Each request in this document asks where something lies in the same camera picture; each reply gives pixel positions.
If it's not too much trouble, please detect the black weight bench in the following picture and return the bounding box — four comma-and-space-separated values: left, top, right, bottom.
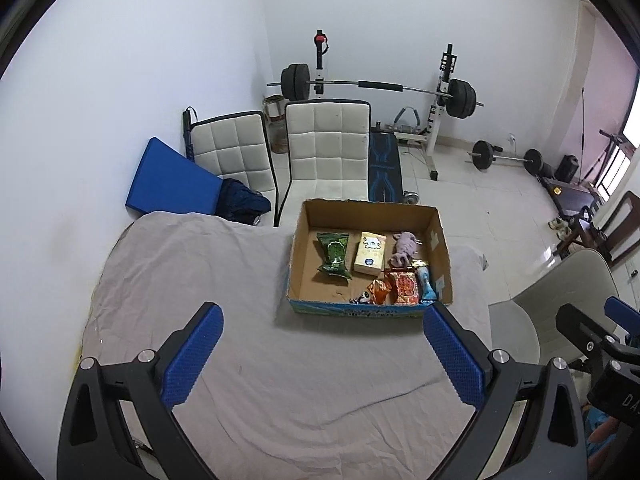
367, 127, 405, 204

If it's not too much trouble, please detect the long barbell with black plates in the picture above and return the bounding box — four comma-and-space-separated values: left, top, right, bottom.
266, 62, 485, 120

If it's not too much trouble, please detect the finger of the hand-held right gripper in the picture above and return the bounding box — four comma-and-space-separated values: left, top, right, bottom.
555, 302, 626, 376
604, 296, 640, 340

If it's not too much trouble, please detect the white bench press rack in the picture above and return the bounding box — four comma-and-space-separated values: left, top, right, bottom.
312, 30, 458, 181

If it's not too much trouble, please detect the cardboard box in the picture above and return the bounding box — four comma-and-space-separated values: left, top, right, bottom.
286, 199, 455, 320

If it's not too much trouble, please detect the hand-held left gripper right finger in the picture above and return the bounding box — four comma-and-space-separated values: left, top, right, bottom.
422, 302, 588, 480

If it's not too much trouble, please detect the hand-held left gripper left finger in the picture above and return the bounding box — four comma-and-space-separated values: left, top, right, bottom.
56, 301, 224, 480

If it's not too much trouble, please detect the grey bed sheet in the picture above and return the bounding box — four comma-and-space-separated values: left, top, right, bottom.
80, 210, 493, 480

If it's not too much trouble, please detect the red snack packet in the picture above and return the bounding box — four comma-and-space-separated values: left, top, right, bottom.
385, 269, 421, 307

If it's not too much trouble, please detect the black treadmill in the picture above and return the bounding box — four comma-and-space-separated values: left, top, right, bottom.
540, 175, 603, 216

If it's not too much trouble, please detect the short barbell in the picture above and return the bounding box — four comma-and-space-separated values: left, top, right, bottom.
467, 139, 543, 177

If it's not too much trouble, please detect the dark blue garment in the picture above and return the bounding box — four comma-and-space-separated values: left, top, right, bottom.
217, 177, 272, 226

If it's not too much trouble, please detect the black stand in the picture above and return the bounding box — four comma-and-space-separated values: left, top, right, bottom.
580, 87, 633, 186

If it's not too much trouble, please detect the orange panda snack packet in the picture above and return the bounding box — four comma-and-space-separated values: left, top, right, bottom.
350, 277, 392, 307

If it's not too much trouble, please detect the grey plastic chair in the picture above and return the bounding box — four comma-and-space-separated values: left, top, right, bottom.
487, 249, 623, 376

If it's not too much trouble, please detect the blue foam mat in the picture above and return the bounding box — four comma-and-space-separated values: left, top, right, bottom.
125, 136, 226, 218

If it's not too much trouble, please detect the black speaker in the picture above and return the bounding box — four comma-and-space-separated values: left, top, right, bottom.
556, 154, 581, 183

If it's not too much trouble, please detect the white quilted chair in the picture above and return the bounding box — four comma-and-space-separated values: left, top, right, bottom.
190, 110, 278, 228
277, 99, 373, 228

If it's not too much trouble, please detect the dark wooden chair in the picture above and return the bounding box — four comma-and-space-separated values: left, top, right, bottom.
555, 190, 640, 266

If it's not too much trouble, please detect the blue and white snack packet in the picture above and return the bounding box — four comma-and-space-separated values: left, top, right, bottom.
411, 260, 441, 306

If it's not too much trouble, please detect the brown jar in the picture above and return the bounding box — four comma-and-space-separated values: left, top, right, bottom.
263, 94, 288, 155

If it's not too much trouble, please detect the yellow white carton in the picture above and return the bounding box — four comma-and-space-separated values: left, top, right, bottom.
352, 230, 390, 277

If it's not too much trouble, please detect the black folded umbrella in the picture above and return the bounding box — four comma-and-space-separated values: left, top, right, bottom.
181, 106, 197, 162

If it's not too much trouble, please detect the green snack packet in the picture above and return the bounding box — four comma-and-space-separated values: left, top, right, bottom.
315, 231, 353, 280

